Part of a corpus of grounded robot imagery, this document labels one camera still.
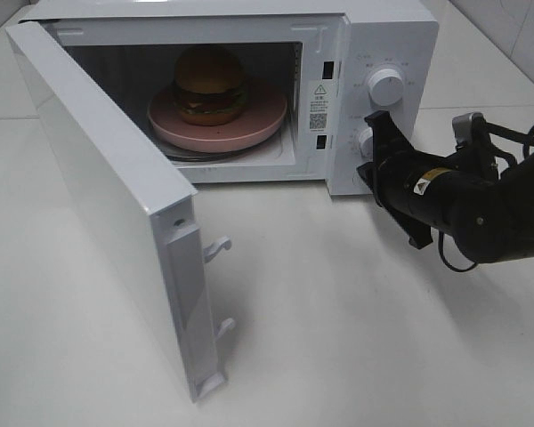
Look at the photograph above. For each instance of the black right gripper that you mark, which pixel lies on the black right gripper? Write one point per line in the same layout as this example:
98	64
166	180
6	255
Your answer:
397	172

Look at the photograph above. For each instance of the white timer knob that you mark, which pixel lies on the white timer knob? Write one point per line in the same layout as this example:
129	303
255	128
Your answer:
365	142

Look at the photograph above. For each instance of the pink round plate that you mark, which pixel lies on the pink round plate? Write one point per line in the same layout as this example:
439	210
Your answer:
261	118

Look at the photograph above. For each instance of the white microwave door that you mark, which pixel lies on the white microwave door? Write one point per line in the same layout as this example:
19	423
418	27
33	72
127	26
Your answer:
137	205

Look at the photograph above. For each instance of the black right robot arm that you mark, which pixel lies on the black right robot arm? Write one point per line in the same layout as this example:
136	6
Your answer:
482	195

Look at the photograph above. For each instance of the white microwave oven body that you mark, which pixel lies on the white microwave oven body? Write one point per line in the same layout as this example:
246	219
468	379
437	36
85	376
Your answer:
318	53

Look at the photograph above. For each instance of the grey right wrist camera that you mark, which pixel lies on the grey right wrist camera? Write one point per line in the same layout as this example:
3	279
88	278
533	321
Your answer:
463	128

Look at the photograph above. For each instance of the round white door button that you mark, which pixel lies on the round white door button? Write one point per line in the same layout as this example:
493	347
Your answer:
359	184

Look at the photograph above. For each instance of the burger with lettuce and cheese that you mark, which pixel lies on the burger with lettuce and cheese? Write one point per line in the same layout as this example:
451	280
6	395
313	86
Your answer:
210	85

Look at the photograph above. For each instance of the upper white power knob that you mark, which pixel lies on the upper white power knob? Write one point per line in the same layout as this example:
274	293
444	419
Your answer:
385	86

